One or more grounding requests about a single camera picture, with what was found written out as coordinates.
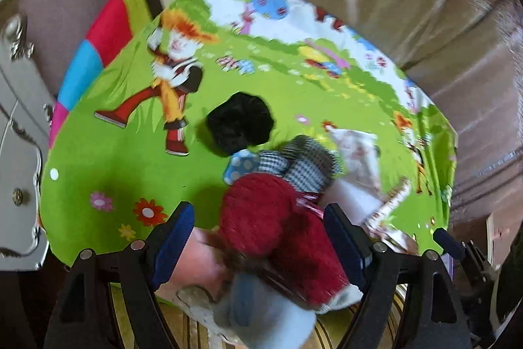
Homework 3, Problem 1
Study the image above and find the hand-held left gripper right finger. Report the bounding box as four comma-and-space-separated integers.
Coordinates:
325, 203, 471, 349

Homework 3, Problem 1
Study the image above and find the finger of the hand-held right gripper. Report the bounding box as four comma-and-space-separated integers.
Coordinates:
433, 228, 466, 260

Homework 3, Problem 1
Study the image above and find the houndstooth checked cloth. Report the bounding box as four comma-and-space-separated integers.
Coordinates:
255, 134, 344, 196

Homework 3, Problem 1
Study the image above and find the blue polka dot pouch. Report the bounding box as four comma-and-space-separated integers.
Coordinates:
223, 148, 260, 186

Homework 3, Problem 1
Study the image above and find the red knitted hat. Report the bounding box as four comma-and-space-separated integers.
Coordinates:
212, 172, 362, 311

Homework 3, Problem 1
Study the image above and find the white ornate cabinet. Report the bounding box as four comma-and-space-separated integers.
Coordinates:
0, 0, 56, 272

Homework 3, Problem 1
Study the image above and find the white plush cloth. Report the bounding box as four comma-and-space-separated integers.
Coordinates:
325, 181, 389, 225

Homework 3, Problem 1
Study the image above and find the light blue beret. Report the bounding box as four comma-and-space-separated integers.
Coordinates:
212, 271, 319, 349

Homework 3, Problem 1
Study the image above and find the black knitted hat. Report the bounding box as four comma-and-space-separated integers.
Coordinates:
204, 91, 275, 157

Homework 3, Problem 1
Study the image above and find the white floral cloth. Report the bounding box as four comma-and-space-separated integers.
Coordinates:
327, 126, 421, 252

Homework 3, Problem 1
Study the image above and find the green cartoon play mat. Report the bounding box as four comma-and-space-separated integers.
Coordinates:
39, 0, 458, 288

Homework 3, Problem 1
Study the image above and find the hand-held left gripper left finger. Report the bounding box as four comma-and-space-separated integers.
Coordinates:
43, 201, 195, 349

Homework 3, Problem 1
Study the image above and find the pale pink cloth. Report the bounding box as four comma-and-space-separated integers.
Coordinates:
157, 228, 229, 317

